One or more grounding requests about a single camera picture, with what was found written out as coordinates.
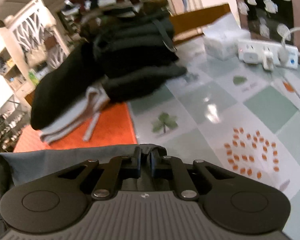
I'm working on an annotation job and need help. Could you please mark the grey trousers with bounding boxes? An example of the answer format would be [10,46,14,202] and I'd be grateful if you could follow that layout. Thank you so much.
[0,144,173,239]

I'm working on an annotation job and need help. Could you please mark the stack of folded clothes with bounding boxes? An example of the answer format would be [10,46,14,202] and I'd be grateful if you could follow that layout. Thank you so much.
[30,0,187,144]

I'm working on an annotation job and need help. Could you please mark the orange patterned mat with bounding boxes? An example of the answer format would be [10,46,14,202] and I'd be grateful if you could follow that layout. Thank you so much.
[13,103,137,153]

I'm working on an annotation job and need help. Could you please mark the checkered green white tablecloth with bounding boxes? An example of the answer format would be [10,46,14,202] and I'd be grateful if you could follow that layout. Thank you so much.
[127,12,300,240]

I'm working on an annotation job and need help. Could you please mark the white tissue box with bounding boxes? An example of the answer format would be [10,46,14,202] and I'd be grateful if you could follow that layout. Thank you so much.
[203,28,251,61]

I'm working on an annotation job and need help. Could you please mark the white power strip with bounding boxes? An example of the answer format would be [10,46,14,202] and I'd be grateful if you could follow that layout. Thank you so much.
[238,39,298,72]

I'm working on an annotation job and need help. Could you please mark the white lattice shelf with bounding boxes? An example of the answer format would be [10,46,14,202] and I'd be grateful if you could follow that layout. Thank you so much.
[0,0,69,108]

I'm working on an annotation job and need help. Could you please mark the pink cabinet with cups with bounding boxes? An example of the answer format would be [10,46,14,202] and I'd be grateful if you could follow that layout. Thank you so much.
[236,0,300,42]

